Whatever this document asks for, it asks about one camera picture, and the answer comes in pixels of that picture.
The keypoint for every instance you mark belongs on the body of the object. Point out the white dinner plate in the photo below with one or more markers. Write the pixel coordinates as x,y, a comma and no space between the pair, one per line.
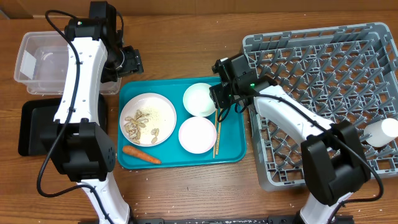
154,102

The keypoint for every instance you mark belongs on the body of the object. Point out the black tray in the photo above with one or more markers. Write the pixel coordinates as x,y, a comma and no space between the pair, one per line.
38,114

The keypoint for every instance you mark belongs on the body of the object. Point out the right wooden chopstick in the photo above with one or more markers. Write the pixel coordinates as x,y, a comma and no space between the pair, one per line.
218,125

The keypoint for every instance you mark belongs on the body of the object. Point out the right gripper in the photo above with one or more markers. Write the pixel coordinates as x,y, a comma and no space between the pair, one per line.
222,96

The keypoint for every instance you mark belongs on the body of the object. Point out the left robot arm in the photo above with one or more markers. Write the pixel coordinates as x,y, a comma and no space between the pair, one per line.
75,142

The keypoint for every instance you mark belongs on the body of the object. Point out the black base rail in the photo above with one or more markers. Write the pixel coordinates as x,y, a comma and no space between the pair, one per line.
278,219

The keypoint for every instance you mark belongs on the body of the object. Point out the clear plastic bin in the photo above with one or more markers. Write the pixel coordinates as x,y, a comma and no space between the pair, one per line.
43,60

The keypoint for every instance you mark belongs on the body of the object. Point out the teal serving tray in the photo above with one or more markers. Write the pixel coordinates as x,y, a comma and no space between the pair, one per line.
233,142

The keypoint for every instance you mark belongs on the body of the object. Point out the grey dishwasher rack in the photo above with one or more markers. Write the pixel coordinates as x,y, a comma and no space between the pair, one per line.
340,73

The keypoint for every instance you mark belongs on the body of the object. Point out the left wooden chopstick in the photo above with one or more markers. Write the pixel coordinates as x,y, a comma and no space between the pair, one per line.
216,135

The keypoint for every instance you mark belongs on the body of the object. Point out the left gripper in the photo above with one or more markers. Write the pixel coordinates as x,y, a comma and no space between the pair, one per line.
134,61

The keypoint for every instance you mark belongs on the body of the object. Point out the wooden chopstick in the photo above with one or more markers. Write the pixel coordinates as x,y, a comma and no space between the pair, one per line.
218,125
216,135

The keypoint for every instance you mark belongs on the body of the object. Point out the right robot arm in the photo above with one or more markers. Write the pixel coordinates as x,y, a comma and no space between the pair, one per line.
333,160

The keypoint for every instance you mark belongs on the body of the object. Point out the peanut shells pile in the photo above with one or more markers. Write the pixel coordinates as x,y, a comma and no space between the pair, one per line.
143,127

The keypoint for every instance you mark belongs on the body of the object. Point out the white bowl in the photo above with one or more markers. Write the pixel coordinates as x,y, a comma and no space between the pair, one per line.
197,135
197,100

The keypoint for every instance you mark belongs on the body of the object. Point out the white cup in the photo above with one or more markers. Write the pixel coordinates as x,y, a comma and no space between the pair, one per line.
381,132

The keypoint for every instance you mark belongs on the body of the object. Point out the orange carrot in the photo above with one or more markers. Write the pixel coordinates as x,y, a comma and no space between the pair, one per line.
132,151

